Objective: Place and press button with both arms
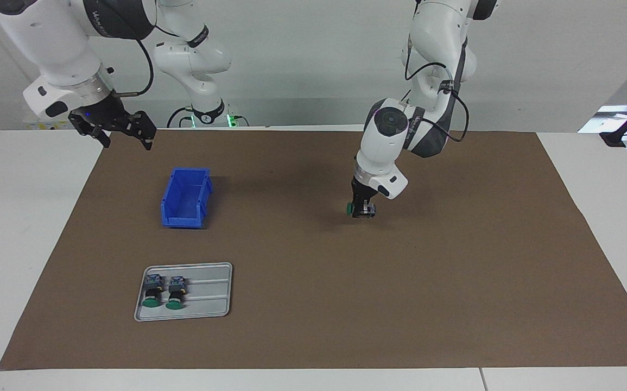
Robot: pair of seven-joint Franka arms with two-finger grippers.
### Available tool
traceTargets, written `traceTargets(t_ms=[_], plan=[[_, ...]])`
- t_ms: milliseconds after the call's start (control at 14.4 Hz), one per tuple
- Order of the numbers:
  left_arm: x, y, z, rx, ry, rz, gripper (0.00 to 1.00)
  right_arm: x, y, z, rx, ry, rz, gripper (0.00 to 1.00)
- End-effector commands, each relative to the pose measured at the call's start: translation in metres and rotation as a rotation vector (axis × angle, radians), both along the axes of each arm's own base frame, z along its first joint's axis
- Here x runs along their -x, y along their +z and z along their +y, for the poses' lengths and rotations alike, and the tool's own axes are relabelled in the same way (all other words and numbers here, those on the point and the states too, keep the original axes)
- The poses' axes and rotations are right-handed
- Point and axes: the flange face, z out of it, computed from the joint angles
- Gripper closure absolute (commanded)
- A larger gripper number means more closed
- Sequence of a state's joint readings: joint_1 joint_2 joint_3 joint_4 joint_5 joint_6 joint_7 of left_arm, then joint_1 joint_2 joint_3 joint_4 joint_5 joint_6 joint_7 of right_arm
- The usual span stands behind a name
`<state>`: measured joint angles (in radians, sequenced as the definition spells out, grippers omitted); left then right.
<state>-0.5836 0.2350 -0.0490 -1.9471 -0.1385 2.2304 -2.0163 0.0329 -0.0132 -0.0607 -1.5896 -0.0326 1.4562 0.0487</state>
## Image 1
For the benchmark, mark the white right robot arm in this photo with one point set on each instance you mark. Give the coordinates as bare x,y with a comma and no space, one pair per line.
52,38

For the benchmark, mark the green push button grey block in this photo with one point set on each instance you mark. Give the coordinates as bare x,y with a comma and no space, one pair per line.
349,208

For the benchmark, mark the grey metal tray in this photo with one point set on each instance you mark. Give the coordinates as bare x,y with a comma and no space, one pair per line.
210,304

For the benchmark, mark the blue plastic bin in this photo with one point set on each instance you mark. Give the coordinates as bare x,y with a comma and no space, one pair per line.
185,203

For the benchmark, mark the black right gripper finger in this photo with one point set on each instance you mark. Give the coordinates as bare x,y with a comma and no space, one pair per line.
145,127
101,137

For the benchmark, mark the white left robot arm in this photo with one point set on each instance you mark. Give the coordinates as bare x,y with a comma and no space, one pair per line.
384,141

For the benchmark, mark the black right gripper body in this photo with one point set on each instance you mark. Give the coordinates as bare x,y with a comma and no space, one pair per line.
99,117

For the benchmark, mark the small white yellow box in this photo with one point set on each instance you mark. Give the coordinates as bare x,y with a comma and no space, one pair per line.
33,124

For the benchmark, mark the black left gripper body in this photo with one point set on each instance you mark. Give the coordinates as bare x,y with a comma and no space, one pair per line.
362,193

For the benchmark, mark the green push button white block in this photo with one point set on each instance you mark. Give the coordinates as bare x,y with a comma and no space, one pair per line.
152,293
175,293

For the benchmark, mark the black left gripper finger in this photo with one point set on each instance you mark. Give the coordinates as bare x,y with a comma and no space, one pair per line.
359,209

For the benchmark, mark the brown table mat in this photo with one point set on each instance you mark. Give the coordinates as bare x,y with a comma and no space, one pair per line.
318,282

